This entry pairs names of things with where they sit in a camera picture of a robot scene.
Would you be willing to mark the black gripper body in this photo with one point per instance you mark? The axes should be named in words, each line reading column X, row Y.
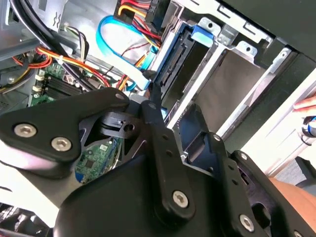
column 111, row 205

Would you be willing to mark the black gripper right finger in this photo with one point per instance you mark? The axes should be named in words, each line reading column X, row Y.
column 232, row 187

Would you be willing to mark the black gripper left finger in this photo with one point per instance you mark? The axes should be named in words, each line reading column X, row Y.
column 49, row 123

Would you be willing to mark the hard disk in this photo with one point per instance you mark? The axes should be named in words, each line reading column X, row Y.
column 187, row 56

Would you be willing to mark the person's hand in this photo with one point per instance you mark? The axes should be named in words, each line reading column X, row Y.
column 308, row 105

